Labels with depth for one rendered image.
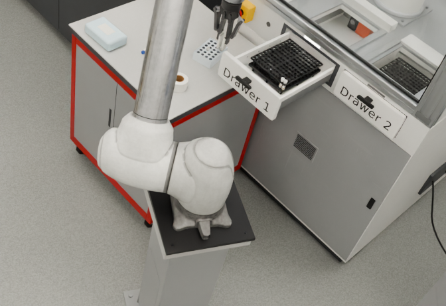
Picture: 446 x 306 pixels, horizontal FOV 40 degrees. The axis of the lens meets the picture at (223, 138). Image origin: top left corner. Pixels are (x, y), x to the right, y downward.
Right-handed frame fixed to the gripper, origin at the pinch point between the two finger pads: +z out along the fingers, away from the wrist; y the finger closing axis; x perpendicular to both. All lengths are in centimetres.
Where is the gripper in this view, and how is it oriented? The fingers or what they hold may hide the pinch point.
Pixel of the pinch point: (222, 41)
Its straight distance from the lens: 245.0
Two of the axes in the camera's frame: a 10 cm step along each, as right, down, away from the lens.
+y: 8.3, 5.0, -2.4
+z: -1.9, 6.7, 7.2
